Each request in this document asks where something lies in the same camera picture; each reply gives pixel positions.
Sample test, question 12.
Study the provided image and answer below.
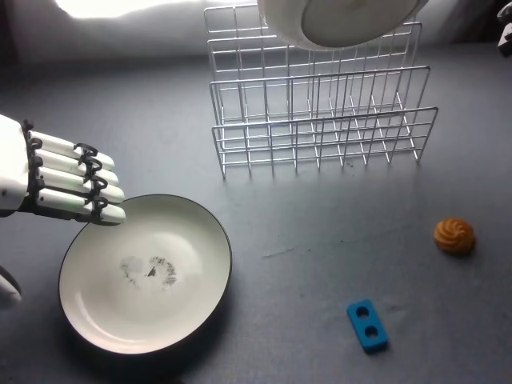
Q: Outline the orange swirl cookie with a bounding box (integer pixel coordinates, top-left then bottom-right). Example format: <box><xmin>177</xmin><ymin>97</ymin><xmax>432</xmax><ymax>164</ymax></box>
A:
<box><xmin>433</xmin><ymin>217</ymin><xmax>477</xmax><ymax>258</ymax></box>

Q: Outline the silver wire dish rack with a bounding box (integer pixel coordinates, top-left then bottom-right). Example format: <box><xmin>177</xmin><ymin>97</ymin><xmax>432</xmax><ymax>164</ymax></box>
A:
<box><xmin>202</xmin><ymin>3</ymin><xmax>440</xmax><ymax>180</ymax></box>

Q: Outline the blue block with two holes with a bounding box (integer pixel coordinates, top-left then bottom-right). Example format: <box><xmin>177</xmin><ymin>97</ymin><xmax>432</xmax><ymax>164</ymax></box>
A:
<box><xmin>346</xmin><ymin>298</ymin><xmax>390</xmax><ymax>355</ymax></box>

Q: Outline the white ceramic plate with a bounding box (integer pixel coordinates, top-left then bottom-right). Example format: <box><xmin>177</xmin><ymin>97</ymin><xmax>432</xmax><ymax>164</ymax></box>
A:
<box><xmin>58</xmin><ymin>194</ymin><xmax>234</xmax><ymax>356</ymax></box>
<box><xmin>255</xmin><ymin>0</ymin><xmax>429</xmax><ymax>51</ymax></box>

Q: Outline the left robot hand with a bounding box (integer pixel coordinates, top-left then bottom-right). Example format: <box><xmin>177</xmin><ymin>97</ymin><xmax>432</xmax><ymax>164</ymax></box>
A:
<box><xmin>0</xmin><ymin>114</ymin><xmax>127</xmax><ymax>312</ymax></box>

